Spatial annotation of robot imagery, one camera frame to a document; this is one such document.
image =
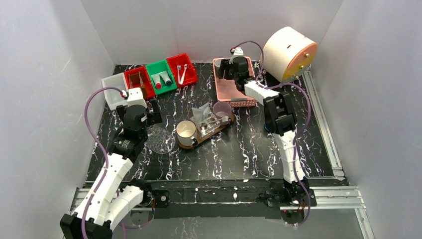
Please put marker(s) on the pink cap toothpaste tube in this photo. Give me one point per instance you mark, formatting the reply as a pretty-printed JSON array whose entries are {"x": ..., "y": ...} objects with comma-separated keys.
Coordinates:
[{"x": 157, "y": 81}]

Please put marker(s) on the blue cap toothpaste tube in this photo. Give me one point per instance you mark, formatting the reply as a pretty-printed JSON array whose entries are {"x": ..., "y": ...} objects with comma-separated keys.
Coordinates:
[{"x": 166, "y": 78}]

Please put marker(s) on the orange cap toothpaste tube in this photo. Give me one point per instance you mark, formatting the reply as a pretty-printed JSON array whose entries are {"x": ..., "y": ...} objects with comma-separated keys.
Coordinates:
[{"x": 198, "y": 115}]

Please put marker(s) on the purple mug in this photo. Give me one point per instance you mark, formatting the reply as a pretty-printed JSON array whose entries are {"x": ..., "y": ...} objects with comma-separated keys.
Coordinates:
[{"x": 222, "y": 110}]

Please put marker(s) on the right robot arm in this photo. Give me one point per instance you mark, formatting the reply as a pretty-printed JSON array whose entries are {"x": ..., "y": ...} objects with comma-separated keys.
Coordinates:
[{"x": 280, "y": 121}]

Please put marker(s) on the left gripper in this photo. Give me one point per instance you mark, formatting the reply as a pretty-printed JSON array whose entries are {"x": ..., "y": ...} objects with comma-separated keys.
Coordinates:
[{"x": 153, "y": 112}]

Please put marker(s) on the right red plastic bin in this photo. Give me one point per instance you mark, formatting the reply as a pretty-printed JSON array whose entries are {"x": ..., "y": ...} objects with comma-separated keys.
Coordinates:
[{"x": 191, "y": 75}]

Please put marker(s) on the white plastic bin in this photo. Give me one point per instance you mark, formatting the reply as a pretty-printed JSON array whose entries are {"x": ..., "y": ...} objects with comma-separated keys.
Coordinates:
[{"x": 113, "y": 97}]

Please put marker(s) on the white cylindrical appliance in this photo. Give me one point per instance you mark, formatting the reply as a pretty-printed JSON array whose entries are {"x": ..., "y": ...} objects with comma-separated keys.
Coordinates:
[{"x": 287, "y": 54}]

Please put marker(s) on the red plastic bin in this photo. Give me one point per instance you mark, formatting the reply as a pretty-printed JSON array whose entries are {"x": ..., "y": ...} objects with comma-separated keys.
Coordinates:
[
  {"x": 191, "y": 75},
  {"x": 146, "y": 80}
]

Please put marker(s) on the pink perforated basket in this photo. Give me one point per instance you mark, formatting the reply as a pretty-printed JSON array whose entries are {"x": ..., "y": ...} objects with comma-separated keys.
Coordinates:
[{"x": 226, "y": 90}]

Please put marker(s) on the white ribbed mug black rim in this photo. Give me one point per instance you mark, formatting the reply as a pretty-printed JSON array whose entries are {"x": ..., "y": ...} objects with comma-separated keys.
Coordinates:
[{"x": 186, "y": 133}]

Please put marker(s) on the brown oval wooden tray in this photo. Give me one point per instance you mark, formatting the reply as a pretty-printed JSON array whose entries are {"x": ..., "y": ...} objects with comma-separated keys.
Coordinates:
[{"x": 202, "y": 140}]

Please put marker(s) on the white toothbrush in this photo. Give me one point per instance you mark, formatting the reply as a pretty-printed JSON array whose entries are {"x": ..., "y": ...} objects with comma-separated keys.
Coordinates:
[
  {"x": 179, "y": 67},
  {"x": 181, "y": 78}
]

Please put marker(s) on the clear textured square holder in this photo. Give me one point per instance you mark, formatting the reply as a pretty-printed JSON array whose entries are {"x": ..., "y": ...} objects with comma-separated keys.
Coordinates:
[{"x": 205, "y": 131}]

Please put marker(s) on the beige toothbrush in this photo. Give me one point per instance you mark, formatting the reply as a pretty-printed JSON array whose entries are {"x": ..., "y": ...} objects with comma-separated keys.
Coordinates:
[{"x": 223, "y": 121}]

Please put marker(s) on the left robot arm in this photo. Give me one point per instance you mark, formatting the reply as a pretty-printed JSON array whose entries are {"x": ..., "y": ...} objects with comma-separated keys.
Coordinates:
[{"x": 103, "y": 208}]

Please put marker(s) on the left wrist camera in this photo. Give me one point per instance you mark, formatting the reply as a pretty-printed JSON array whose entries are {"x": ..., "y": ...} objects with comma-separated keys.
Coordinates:
[{"x": 133, "y": 97}]

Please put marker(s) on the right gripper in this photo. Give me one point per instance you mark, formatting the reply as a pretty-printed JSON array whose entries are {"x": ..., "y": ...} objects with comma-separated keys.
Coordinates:
[{"x": 229, "y": 68}]

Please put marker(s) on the green plastic bin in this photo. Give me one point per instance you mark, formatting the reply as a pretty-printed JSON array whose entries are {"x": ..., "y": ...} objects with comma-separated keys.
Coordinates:
[{"x": 157, "y": 68}]

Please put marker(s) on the brown wooden holder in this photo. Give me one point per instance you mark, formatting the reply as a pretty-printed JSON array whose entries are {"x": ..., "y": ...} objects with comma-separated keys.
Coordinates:
[{"x": 136, "y": 81}]

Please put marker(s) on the black cap toothpaste tube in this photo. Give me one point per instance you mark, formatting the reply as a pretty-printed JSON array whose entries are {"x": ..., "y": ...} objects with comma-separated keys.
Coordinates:
[{"x": 204, "y": 111}]

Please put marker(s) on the left red plastic bin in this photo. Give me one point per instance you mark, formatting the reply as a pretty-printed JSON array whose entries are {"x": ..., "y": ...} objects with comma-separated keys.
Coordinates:
[{"x": 146, "y": 80}]

